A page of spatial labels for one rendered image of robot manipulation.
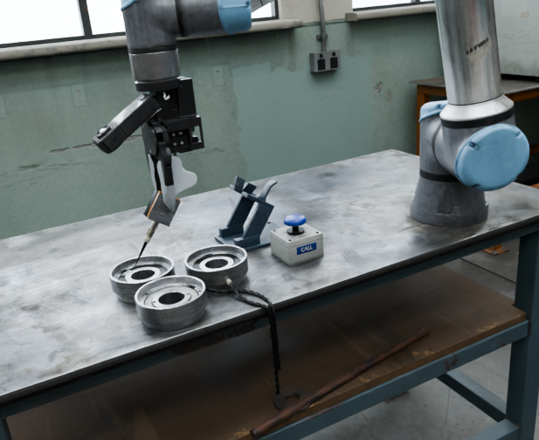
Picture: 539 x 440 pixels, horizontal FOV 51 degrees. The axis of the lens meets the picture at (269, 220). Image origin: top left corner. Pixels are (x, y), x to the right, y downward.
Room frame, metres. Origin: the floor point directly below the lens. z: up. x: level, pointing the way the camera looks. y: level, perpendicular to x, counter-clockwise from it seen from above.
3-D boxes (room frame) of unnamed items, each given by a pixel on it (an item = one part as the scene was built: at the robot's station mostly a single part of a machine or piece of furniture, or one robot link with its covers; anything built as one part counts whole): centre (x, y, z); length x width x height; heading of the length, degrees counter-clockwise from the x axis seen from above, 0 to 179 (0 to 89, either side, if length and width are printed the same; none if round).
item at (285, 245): (0.95, -0.05, 0.82); 0.08 x 0.07 x 0.05; 116
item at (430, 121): (1.07, -0.37, 0.97); 0.13 x 0.12 x 0.14; 2
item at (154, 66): (0.93, 0.16, 1.15); 0.08 x 0.08 x 0.05
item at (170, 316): (0.76, 0.16, 0.82); 0.10 x 0.10 x 0.04
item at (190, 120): (0.93, 0.15, 1.07); 0.09 x 0.08 x 0.12; 117
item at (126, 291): (0.86, 0.22, 0.82); 0.10 x 0.10 x 0.04
